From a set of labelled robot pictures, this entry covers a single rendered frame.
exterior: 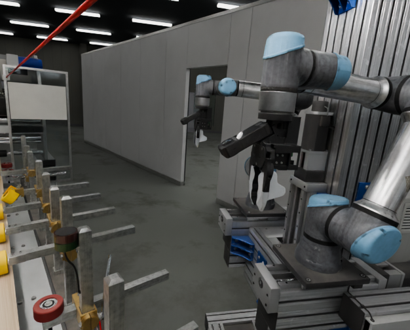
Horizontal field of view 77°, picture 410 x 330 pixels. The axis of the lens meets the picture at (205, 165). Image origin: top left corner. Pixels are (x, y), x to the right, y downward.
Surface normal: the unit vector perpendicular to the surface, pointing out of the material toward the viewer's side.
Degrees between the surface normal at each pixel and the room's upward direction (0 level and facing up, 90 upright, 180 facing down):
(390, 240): 97
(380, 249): 97
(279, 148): 90
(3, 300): 0
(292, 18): 90
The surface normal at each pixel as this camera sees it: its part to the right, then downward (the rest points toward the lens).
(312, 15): -0.75, 0.10
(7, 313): 0.07, -0.97
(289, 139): 0.19, 0.23
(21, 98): 0.62, 0.22
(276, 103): -0.29, 0.20
